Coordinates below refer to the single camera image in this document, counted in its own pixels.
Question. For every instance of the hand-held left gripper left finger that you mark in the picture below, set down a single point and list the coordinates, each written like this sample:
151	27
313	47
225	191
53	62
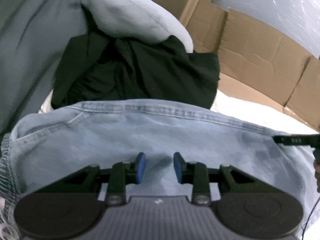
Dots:
140	167

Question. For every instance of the black crumpled garment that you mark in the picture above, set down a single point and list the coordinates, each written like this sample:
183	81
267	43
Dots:
137	72

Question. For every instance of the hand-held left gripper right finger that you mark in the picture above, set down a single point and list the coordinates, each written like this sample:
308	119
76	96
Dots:
178	167

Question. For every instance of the dark green cloth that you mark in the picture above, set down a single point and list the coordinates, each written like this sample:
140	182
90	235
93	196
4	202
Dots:
25	42

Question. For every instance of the flat cardboard sheet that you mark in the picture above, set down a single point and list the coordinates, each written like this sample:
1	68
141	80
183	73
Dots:
262	60

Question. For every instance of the light grey garment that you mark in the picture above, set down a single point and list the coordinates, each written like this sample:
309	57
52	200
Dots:
130	12

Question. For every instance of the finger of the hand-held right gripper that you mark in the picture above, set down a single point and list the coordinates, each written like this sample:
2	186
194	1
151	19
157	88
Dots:
295	140

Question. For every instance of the bear print bedsheet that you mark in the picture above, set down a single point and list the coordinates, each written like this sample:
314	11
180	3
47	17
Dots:
250	115

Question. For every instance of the blue denim pants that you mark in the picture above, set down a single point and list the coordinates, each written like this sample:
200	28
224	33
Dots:
125	135

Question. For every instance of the grey upright panel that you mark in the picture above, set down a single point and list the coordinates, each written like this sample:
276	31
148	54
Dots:
275	0

